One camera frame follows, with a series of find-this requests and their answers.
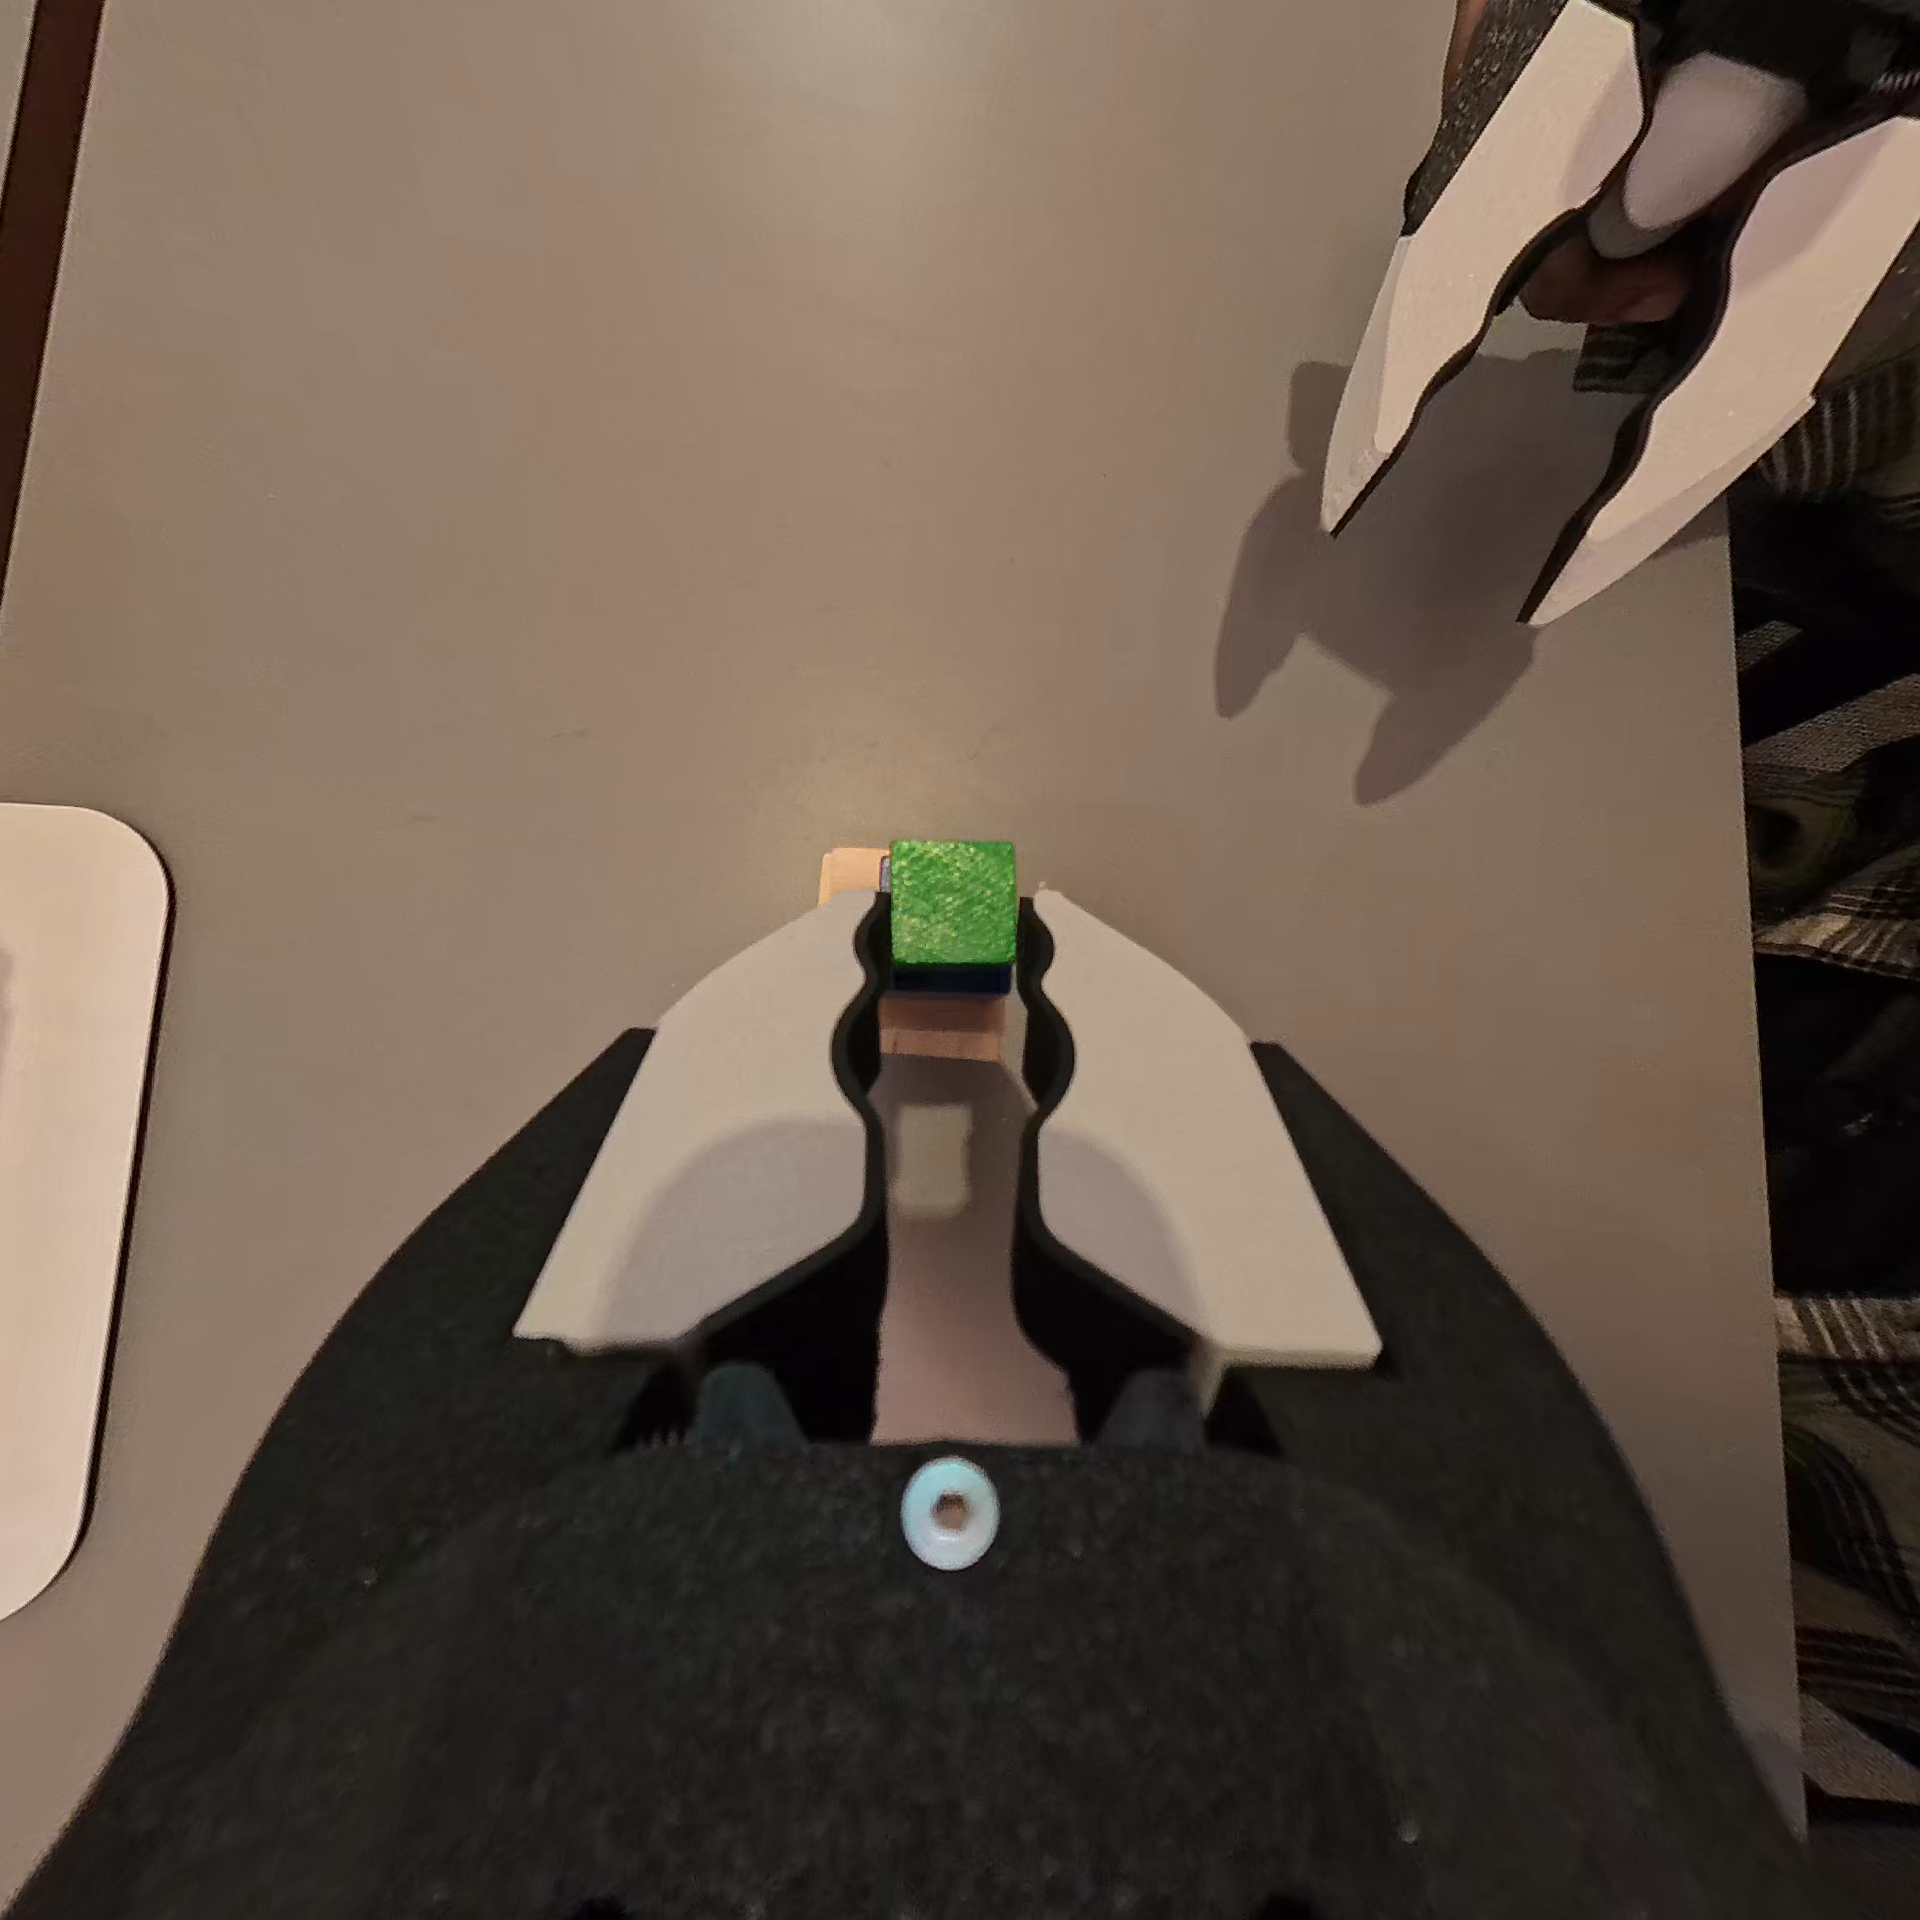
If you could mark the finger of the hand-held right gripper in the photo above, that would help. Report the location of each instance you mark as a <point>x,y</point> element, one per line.
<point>1770,343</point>
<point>1485,226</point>

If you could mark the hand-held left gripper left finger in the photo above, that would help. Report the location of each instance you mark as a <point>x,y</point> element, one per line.
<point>705,1139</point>

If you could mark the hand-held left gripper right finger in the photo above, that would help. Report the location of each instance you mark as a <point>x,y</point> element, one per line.
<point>1200,1155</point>

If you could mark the medium plain wooden cube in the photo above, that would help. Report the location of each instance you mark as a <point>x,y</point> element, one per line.
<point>946,1035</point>

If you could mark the blue wooden cube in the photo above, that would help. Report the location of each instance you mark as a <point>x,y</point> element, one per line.
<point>950,976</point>

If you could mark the small green wooden cube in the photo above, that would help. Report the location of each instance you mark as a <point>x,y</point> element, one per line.
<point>950,904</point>

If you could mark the person's right hand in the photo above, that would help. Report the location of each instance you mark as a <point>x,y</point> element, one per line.
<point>1620,288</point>

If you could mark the white document stand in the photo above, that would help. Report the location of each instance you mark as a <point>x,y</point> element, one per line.
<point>66,1200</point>

